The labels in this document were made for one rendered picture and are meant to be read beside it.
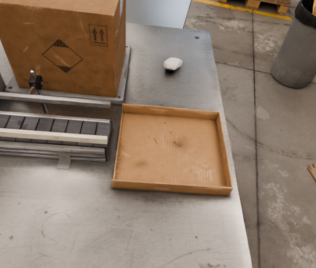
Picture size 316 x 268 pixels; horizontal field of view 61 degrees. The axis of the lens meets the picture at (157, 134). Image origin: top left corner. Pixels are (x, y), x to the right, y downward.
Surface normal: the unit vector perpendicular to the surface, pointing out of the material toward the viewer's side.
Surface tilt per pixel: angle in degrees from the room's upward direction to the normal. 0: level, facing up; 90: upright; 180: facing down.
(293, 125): 0
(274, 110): 0
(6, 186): 0
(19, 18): 90
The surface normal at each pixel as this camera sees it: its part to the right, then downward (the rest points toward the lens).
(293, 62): -0.69, 0.51
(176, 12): 0.10, -0.62
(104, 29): -0.04, 0.78
